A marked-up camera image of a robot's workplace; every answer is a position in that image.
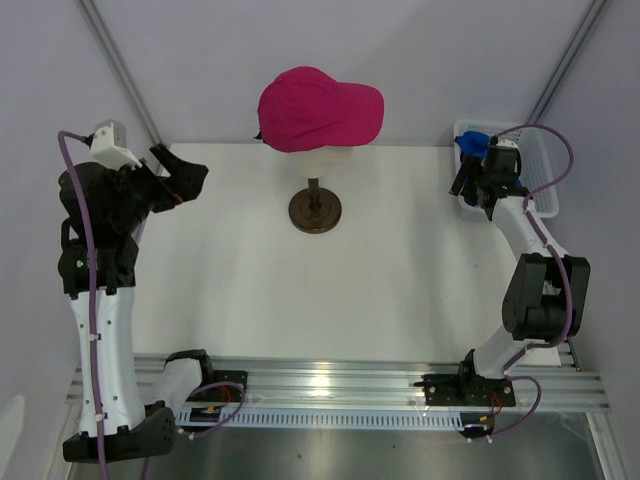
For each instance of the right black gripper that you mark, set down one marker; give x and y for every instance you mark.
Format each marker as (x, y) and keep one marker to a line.
(461, 176)

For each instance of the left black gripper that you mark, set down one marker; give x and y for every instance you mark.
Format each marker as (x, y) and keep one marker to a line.
(186, 179)

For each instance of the blue baseball cap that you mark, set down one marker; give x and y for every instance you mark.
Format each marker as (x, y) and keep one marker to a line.
(475, 144)

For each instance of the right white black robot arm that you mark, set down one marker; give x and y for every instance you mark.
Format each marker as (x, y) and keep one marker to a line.
(545, 297)

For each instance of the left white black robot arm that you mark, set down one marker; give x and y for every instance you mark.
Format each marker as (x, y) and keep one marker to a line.
(105, 205)

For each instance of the white perforated plastic basket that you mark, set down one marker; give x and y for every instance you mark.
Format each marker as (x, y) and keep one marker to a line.
(536, 170)

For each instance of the right corner aluminium profile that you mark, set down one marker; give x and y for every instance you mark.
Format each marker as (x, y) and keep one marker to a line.
(586, 28)

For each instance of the corner aluminium profile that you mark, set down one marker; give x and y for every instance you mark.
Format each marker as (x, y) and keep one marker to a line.
(586, 28)
(111, 54)

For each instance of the cream mannequin head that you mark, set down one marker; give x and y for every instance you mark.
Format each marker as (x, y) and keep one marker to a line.
(317, 163)

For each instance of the left corner aluminium profile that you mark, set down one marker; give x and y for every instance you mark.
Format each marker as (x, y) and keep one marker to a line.
(111, 54)

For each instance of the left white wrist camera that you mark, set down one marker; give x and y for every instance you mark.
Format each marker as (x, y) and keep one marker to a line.
(108, 147)

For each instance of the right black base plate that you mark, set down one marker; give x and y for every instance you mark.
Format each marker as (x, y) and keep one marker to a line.
(445, 392)

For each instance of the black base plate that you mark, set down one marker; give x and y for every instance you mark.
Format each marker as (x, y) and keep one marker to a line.
(445, 392)
(225, 390)

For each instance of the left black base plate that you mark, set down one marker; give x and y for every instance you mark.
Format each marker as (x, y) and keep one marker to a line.
(225, 390)

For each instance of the aluminium extrusion rail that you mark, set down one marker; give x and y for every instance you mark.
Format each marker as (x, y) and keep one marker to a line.
(364, 385)

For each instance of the white slotted cable duct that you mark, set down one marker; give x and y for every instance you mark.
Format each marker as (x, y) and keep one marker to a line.
(301, 418)

